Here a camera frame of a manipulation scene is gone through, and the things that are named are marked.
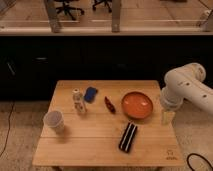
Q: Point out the dark red pepper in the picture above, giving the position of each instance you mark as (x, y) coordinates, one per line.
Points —
(109, 105)

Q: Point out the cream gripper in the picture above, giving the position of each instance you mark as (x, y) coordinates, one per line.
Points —
(167, 116)

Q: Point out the black office chair left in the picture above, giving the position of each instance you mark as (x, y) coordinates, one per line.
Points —
(66, 8)

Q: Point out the small clear plastic bottle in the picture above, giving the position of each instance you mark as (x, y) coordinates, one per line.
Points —
(79, 101)

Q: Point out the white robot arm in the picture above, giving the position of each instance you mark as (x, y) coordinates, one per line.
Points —
(185, 82)

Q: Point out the orange ceramic bowl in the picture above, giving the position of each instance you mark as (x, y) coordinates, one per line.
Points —
(137, 105)

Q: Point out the translucent plastic cup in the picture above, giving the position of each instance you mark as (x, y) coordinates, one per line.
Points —
(54, 120)

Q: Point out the blue sponge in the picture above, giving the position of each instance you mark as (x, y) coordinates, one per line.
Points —
(90, 94)

